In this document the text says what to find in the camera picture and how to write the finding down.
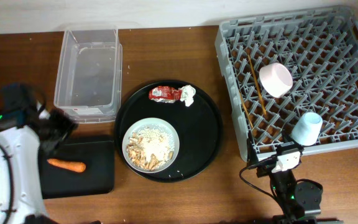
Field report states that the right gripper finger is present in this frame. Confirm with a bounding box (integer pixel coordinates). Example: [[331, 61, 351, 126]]
[[247, 131, 259, 166], [281, 130, 296, 145]]

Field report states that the light blue cup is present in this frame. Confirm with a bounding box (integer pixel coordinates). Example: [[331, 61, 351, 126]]
[[290, 112, 323, 146]]

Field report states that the orange carrot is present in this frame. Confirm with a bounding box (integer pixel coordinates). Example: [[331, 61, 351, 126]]
[[47, 159, 86, 173]]

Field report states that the wooden chopstick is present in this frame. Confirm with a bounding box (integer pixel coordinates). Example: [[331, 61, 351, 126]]
[[239, 90, 254, 129], [247, 54, 267, 116]]

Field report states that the grey plate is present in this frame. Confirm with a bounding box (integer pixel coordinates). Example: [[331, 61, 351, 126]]
[[121, 118, 180, 174]]

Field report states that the white tissue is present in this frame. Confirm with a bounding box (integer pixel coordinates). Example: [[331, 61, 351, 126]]
[[180, 85, 196, 107]]

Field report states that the food scraps and rice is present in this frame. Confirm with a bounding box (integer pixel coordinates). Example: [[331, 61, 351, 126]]
[[125, 127, 175, 171]]

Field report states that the red snack wrapper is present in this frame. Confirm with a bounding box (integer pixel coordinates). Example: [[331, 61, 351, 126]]
[[149, 86, 182, 103]]

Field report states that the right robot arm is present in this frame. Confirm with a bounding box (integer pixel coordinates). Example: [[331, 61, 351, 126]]
[[239, 132, 323, 223]]

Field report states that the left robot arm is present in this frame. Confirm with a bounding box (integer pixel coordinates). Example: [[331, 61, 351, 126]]
[[0, 83, 78, 223]]

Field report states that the grey dishwasher rack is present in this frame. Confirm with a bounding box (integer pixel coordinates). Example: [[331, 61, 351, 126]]
[[214, 6, 358, 160]]

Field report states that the black rectangular tray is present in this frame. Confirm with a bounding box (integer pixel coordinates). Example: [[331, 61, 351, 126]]
[[38, 135, 114, 199]]

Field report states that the clear plastic bin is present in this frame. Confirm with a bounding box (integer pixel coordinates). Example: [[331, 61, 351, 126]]
[[53, 26, 122, 124]]

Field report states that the round black tray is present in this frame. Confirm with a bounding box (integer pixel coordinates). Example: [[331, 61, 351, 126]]
[[114, 80, 223, 183]]

